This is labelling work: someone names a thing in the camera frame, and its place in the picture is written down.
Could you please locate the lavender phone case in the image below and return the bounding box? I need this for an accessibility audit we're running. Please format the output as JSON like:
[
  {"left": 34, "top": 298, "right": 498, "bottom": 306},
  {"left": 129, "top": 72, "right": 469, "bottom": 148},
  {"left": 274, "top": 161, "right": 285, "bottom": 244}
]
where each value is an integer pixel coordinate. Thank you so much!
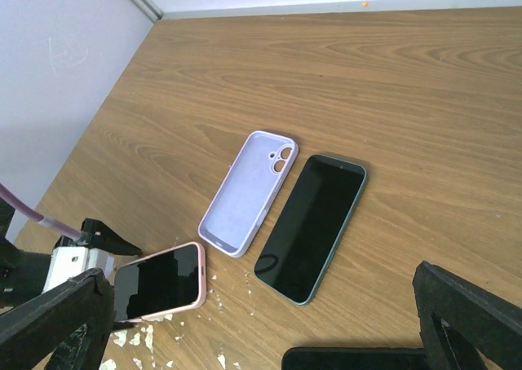
[{"left": 198, "top": 130, "right": 299, "bottom": 258}]

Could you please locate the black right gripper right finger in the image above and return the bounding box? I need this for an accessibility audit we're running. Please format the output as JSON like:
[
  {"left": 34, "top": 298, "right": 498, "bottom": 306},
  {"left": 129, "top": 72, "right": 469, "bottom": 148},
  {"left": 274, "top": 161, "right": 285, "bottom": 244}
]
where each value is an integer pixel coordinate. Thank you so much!
[{"left": 413, "top": 261, "right": 521, "bottom": 369}]

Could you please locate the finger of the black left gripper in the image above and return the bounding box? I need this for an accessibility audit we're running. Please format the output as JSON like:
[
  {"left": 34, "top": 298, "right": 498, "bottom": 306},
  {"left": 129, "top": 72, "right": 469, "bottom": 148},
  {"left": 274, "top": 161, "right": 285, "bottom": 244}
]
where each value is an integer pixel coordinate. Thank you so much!
[{"left": 79, "top": 218, "right": 143, "bottom": 256}]

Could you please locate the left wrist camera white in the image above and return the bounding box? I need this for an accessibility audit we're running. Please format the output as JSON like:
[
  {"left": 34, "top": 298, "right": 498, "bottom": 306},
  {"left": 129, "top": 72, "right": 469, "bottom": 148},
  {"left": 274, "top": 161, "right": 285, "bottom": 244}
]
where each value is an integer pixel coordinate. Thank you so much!
[{"left": 42, "top": 246, "right": 114, "bottom": 293}]

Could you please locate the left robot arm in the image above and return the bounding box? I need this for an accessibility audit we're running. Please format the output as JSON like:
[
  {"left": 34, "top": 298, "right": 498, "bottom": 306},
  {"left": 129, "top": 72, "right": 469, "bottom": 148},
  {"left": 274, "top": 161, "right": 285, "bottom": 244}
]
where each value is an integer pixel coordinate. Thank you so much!
[{"left": 1, "top": 218, "right": 143, "bottom": 307}]

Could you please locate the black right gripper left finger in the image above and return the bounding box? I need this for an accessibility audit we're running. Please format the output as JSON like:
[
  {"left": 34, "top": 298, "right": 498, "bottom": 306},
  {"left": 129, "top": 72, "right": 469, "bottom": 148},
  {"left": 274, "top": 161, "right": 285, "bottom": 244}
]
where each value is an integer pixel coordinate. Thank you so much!
[{"left": 1, "top": 268, "right": 115, "bottom": 369}]

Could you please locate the black phone upper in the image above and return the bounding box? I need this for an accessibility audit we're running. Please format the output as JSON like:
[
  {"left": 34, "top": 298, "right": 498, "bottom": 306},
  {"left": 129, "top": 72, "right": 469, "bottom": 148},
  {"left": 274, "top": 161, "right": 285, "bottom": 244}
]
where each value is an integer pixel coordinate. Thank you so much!
[{"left": 281, "top": 347, "right": 430, "bottom": 370}]

